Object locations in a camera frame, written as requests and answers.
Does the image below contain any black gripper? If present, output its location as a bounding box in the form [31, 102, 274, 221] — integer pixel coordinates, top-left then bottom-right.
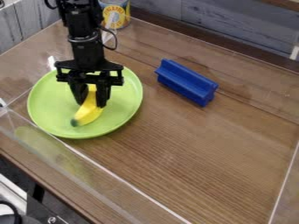
[55, 31, 124, 108]

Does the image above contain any yellow toy banana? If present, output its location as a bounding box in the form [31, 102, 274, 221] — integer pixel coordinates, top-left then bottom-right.
[70, 84, 103, 127]

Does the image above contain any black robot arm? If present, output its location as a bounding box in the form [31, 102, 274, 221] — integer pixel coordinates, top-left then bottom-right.
[55, 0, 124, 108]

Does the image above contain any green round plate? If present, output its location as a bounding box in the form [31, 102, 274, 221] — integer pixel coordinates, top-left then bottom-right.
[27, 67, 144, 139]

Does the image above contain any blue plastic block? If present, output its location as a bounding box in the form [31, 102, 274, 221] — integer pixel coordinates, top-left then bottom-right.
[155, 59, 219, 107]

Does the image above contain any yellow labelled tin can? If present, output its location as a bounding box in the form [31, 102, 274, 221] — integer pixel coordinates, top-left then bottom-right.
[98, 0, 131, 30]

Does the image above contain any clear acrylic front wall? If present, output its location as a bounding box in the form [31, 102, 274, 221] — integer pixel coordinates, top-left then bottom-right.
[0, 104, 191, 224]

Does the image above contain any black cable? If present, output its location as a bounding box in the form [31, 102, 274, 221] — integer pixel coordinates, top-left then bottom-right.
[0, 200, 24, 224]

